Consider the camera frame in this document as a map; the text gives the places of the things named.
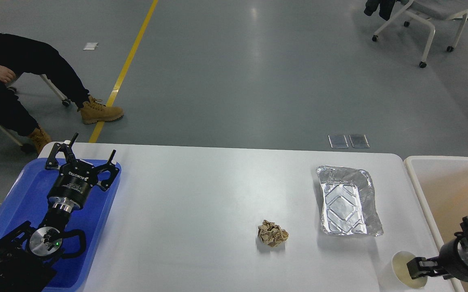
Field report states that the right metal floor plate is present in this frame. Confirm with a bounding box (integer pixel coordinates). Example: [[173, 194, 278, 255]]
[[349, 134, 370, 148]]

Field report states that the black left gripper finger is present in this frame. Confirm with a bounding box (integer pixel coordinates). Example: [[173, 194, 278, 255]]
[[96, 149, 120, 191], [45, 133, 79, 170]]

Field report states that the aluminium foil tray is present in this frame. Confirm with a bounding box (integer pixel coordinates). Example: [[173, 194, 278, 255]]
[[316, 165, 384, 236]]

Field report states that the tan boot near table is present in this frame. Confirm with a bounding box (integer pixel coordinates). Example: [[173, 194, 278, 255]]
[[28, 125, 52, 155]]

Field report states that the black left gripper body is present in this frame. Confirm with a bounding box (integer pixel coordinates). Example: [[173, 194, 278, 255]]
[[47, 160, 109, 210]]

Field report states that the white paper cup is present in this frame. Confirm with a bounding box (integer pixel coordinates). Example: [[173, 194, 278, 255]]
[[391, 251, 427, 291]]

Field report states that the dark jacket on chair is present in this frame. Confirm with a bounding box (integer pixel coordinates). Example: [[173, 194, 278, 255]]
[[364, 0, 410, 21]]

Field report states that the blue plastic tray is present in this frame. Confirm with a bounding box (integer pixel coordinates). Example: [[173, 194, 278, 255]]
[[0, 158, 120, 292]]

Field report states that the white office chair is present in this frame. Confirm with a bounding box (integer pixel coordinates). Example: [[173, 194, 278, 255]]
[[372, 0, 468, 68]]

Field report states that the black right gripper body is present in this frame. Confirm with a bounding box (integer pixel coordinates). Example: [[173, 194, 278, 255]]
[[438, 237, 468, 282]]

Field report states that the crumpled brown paper ball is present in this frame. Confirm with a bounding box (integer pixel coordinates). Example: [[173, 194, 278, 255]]
[[258, 220, 289, 248]]

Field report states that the beige plastic bin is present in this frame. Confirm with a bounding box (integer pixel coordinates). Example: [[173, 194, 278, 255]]
[[404, 157, 468, 292]]

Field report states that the left metal floor plate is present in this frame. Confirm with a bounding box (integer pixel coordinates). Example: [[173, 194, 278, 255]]
[[328, 135, 349, 148]]

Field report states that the seated person in black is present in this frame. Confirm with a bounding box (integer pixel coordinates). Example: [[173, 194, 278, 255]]
[[0, 33, 89, 136]]

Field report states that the white chair under person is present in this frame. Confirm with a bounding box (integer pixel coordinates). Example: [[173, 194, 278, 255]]
[[0, 73, 71, 152]]

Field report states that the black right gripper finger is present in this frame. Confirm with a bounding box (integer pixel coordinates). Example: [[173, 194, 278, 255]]
[[406, 256, 453, 279]]

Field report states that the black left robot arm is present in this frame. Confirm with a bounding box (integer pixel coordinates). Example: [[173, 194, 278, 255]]
[[0, 138, 120, 292]]

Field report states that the tan boot on line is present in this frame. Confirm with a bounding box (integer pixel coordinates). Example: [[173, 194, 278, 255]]
[[77, 95, 124, 125]]

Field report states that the metal floor plate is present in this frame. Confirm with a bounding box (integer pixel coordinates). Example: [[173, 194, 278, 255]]
[[328, 135, 349, 148], [349, 134, 370, 148]]

